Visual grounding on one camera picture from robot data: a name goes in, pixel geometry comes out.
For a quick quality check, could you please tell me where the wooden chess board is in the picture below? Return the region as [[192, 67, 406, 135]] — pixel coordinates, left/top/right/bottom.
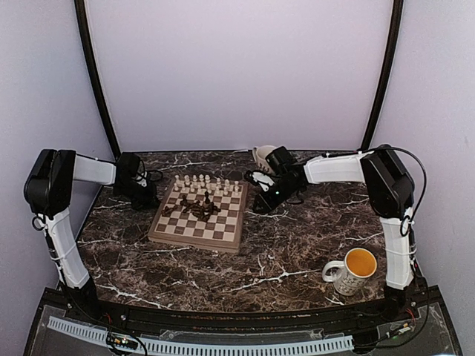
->
[[148, 175, 248, 253]]

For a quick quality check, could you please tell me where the white cable duct strip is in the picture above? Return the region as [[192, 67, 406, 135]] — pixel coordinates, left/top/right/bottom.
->
[[47, 316, 355, 355]]

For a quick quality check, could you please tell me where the pile of dark chess pieces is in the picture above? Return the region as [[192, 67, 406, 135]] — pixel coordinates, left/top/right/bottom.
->
[[160, 190, 221, 223]]

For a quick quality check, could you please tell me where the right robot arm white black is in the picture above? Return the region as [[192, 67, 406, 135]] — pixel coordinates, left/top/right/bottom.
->
[[245, 145, 416, 290]]

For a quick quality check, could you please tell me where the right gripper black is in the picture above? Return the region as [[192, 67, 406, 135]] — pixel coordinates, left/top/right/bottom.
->
[[254, 177, 300, 214]]

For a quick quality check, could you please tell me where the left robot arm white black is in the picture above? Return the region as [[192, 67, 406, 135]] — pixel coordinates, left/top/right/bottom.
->
[[24, 149, 160, 292]]

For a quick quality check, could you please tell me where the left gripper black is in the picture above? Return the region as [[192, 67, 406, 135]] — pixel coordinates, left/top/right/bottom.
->
[[114, 179, 162, 211]]

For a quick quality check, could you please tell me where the black frame post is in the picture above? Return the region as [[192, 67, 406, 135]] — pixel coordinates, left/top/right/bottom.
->
[[360, 0, 404, 150], [73, 0, 121, 159]]

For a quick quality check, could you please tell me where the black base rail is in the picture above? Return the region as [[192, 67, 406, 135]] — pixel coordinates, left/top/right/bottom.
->
[[29, 286, 451, 338]]

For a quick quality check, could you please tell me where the left black frame post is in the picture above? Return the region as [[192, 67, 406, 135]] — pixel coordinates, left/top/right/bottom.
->
[[73, 0, 121, 159]]

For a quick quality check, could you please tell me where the white mug yellow inside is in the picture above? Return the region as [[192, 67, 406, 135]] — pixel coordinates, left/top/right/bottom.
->
[[322, 248, 378, 297]]

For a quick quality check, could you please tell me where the right black frame post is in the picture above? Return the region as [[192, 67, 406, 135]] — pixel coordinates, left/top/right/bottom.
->
[[360, 0, 404, 150]]

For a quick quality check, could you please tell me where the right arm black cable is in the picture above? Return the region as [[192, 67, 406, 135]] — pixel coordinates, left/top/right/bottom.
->
[[385, 146, 428, 238]]

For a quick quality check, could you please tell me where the seashell pattern mug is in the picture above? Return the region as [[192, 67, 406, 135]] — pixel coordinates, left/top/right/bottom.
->
[[252, 145, 276, 174]]

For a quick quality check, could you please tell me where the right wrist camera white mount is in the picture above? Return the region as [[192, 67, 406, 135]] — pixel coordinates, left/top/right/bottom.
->
[[244, 170, 275, 191]]

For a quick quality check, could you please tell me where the white chess pieces row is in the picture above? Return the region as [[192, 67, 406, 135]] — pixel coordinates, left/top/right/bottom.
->
[[171, 174, 244, 199]]

